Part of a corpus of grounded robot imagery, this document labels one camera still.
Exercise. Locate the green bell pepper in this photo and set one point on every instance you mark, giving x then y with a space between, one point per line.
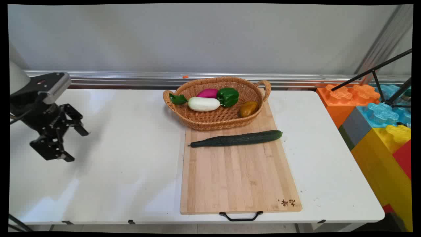
228 96

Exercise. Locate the red giant building block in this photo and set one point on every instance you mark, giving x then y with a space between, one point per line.
404 158

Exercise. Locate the woven wicker basket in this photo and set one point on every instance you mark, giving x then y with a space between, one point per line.
213 120

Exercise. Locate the bamboo cutting board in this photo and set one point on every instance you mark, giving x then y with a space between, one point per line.
236 177

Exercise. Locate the horizontal aluminium rail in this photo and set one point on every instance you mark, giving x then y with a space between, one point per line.
131 79

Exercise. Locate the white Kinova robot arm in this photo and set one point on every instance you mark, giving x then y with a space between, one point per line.
16 79

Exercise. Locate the orange giant building block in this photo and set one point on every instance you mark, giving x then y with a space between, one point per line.
338 98

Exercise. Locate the yellow giant building block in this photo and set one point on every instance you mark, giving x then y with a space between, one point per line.
381 168

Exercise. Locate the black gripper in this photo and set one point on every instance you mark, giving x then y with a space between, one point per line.
37 115

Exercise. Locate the black tripod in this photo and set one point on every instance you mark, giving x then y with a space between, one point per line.
378 67

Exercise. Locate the yellow-brown potato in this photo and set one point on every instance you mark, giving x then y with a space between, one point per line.
248 109

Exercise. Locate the long dark green cucumber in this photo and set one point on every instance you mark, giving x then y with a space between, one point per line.
236 138

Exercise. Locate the green giant building block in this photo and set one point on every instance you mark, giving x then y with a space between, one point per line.
346 138

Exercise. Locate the white radish with green leaf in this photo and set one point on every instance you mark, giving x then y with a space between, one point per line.
204 104

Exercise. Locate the blue giant building block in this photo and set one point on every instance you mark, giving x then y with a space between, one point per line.
381 113

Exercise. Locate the grey giant building block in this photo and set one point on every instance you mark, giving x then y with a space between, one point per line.
357 126

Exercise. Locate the pink toy vegetable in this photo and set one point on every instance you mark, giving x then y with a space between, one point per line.
208 93

